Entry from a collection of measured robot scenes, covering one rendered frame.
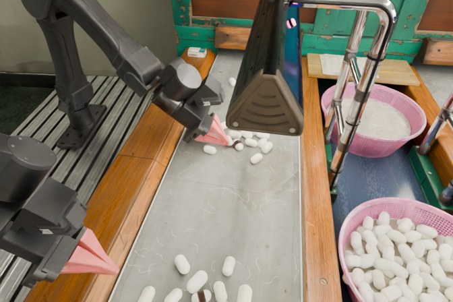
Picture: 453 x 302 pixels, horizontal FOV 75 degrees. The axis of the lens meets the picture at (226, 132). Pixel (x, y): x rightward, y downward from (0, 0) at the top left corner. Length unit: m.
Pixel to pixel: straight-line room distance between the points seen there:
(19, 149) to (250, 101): 0.27
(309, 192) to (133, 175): 0.37
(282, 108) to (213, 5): 0.84
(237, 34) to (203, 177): 0.56
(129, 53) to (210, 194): 0.33
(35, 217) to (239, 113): 0.24
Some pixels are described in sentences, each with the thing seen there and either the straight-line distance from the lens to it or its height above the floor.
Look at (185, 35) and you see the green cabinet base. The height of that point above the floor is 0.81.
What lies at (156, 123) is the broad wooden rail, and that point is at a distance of 0.78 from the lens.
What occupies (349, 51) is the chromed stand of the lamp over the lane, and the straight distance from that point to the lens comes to 0.68.
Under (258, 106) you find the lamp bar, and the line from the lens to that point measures 0.29.
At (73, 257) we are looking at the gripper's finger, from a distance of 0.45.
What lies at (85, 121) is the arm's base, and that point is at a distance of 0.95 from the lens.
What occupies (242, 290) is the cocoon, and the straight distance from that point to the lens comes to 0.52.
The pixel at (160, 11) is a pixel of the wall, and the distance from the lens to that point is 2.05.
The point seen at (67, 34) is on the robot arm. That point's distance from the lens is 0.80.
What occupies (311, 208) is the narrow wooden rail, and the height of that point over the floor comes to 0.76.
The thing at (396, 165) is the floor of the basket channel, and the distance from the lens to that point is 0.89.
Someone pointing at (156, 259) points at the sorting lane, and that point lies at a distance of 0.57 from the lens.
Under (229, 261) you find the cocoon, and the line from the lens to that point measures 0.54.
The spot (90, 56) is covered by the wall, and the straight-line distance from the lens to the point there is 2.39.
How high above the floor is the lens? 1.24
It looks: 41 degrees down
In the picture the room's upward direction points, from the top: straight up
